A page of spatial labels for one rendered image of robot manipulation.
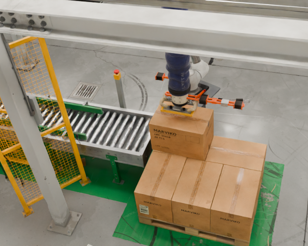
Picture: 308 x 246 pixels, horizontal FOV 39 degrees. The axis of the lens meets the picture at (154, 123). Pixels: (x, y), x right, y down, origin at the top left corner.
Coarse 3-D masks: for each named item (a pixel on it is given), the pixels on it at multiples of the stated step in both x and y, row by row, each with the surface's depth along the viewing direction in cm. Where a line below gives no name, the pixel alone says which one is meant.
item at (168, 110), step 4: (164, 108) 444; (168, 108) 443; (172, 108) 443; (184, 108) 437; (168, 112) 442; (172, 112) 440; (176, 112) 438; (180, 112) 438; (184, 112) 437; (188, 112) 436; (192, 112) 436; (192, 116) 435
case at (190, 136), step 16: (160, 112) 468; (208, 112) 461; (160, 128) 455; (176, 128) 447; (192, 128) 445; (208, 128) 456; (160, 144) 472; (176, 144) 463; (192, 144) 454; (208, 144) 473
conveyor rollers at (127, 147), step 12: (48, 108) 553; (48, 120) 539; (60, 120) 533; (84, 120) 532; (96, 120) 527; (120, 120) 525; (132, 120) 521; (84, 132) 518; (96, 132) 511; (120, 132) 508; (144, 132) 505; (120, 144) 493; (144, 144) 489
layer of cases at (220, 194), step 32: (160, 160) 470; (192, 160) 466; (224, 160) 462; (256, 160) 458; (160, 192) 438; (192, 192) 435; (224, 192) 431; (256, 192) 428; (192, 224) 447; (224, 224) 428
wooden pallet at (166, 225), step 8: (256, 208) 474; (144, 216) 467; (152, 224) 473; (160, 224) 472; (168, 224) 471; (176, 224) 456; (184, 232) 462; (192, 232) 457; (200, 232) 460; (208, 232) 447; (216, 240) 452; (224, 240) 451; (232, 240) 450; (240, 240) 438
